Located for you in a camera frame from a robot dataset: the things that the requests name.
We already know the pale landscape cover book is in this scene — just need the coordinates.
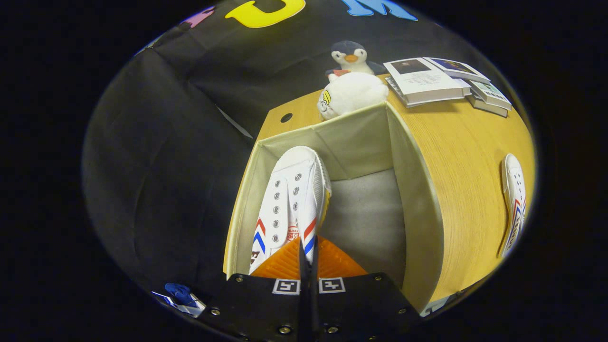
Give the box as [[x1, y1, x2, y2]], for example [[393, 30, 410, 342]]
[[470, 79, 513, 111]]

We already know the white portrait cover book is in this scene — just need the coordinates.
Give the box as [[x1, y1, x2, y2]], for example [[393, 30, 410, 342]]
[[383, 57, 466, 108]]

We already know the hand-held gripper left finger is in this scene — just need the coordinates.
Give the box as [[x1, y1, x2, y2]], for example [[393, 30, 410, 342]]
[[197, 237, 312, 342]]

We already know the white plush toy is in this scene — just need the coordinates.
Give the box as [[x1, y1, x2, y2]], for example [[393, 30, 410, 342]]
[[317, 72, 390, 120]]

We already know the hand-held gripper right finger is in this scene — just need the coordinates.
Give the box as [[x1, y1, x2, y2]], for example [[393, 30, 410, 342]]
[[311, 236, 422, 342]]

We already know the blue picture cover book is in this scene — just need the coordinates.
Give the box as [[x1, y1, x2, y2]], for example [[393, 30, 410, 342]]
[[424, 57, 491, 85]]

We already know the white striped canvas shoe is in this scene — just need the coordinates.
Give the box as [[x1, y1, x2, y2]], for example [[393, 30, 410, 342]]
[[248, 146, 332, 275], [496, 153, 528, 259]]

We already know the grey penguin plush toy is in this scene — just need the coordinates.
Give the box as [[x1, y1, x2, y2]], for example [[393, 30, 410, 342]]
[[325, 40, 388, 82]]

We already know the blue and white object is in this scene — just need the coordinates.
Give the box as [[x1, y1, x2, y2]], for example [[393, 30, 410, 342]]
[[151, 283, 207, 318]]

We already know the grey fabric storage box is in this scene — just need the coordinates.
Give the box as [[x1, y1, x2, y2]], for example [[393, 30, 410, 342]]
[[223, 101, 445, 314]]

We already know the dark grey book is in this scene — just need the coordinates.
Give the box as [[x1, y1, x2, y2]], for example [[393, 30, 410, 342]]
[[467, 95, 509, 118]]

